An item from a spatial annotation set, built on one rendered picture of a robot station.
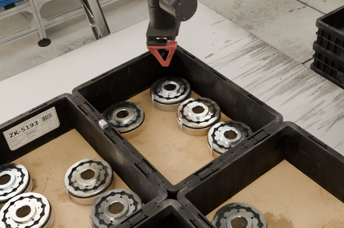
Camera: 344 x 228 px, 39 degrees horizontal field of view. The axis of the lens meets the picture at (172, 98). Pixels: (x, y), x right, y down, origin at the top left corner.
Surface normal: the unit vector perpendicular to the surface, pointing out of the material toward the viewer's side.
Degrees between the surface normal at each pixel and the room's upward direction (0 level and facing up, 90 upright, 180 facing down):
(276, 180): 0
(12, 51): 0
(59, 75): 0
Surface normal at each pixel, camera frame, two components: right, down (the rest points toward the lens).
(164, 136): -0.08, -0.76
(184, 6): 0.58, 0.51
